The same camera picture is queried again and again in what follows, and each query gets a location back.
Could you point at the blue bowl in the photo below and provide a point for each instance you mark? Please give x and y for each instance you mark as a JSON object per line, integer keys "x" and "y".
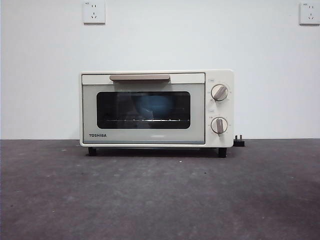
{"x": 153, "y": 106}

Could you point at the glass oven door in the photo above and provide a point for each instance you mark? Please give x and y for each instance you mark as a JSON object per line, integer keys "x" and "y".
{"x": 90, "y": 112}

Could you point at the beige oven knob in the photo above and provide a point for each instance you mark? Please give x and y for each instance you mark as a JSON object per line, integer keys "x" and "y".
{"x": 219, "y": 92}
{"x": 219, "y": 125}

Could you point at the white Toshiba toaster oven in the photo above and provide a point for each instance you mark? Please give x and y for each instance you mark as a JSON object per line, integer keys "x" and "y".
{"x": 220, "y": 75}

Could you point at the white wall socket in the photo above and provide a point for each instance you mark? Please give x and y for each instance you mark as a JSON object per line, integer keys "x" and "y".
{"x": 310, "y": 13}
{"x": 94, "y": 12}

